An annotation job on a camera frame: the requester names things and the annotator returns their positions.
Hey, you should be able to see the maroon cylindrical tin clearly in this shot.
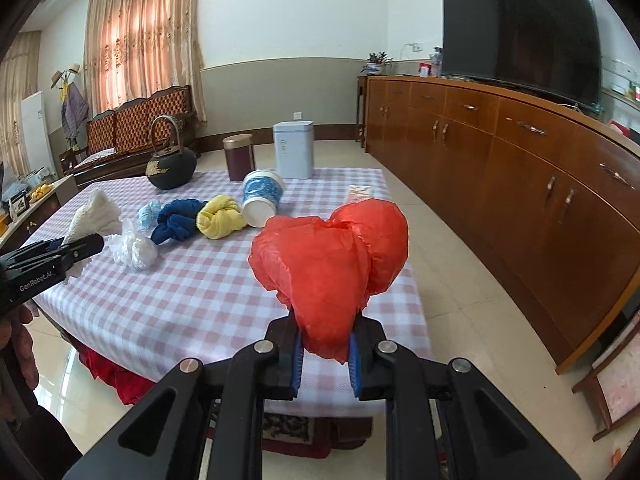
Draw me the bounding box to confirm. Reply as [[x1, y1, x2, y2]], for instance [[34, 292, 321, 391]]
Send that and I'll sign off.
[[222, 133, 256, 181]]

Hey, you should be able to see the red plastic bag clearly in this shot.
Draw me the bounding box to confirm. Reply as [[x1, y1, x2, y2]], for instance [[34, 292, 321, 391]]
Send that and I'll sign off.
[[248, 198, 409, 364]]

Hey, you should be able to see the left human hand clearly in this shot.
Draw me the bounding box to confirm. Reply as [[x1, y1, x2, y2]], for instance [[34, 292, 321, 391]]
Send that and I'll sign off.
[[1, 304, 39, 422]]

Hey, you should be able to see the light blue paper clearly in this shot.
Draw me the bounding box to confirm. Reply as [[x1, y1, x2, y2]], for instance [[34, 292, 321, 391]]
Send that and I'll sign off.
[[137, 200, 163, 231]]

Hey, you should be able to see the wooden chair pink cushion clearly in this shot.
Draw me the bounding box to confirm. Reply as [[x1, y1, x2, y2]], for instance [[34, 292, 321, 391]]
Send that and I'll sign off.
[[572, 312, 640, 442]]

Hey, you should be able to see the small potted plant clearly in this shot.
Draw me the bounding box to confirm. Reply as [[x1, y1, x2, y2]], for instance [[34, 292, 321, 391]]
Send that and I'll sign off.
[[361, 51, 393, 76]]

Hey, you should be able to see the coat rack with clothes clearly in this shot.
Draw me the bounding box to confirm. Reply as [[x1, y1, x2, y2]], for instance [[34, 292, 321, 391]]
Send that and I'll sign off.
[[51, 63, 89, 151]]

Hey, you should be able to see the yellow cloth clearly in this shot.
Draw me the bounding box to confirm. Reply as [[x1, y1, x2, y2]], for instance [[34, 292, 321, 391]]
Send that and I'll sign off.
[[196, 195, 247, 240]]

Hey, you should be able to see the blue white paper cup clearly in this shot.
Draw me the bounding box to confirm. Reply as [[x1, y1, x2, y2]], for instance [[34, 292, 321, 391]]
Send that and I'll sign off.
[[241, 169, 285, 229]]

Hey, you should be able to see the wooden bench sofa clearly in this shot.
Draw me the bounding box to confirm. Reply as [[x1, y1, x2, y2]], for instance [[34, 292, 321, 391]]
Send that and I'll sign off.
[[61, 86, 198, 188]]

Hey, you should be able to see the black flat television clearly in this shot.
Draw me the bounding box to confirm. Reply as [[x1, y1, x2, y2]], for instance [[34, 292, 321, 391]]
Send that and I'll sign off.
[[442, 0, 602, 113]]

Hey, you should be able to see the clear plastic bag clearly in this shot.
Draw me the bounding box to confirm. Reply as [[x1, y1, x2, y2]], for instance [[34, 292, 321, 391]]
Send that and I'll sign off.
[[106, 219, 157, 271]]

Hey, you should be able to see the white square tin box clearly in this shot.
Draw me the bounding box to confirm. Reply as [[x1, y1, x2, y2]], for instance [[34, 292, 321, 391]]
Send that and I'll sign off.
[[272, 120, 314, 180]]

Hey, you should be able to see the black iron teapot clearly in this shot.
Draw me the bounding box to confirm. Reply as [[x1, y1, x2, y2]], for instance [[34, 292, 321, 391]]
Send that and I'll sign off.
[[145, 114, 198, 191]]

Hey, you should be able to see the peach window curtain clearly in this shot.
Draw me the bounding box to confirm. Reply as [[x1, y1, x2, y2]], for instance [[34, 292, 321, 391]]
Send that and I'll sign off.
[[84, 0, 207, 122]]

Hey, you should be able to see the dark blue crumpled cloth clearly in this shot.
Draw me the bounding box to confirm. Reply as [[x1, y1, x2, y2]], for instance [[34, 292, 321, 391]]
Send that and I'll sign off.
[[151, 198, 206, 245]]

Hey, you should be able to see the white refrigerator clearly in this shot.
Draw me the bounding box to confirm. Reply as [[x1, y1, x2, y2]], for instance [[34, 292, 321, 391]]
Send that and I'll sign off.
[[21, 91, 56, 176]]

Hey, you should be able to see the long wooden sideboard cabinet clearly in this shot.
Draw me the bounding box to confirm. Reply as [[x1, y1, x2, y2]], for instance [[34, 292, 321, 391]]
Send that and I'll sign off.
[[363, 76, 639, 370]]

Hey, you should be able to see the pink white snack packet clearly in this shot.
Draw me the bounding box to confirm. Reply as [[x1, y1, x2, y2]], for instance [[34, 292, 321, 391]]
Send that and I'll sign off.
[[344, 185, 374, 205]]

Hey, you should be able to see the white crumpled cloth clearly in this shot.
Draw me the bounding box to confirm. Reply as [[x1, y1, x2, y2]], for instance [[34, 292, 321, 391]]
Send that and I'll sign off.
[[63, 188, 122, 244]]

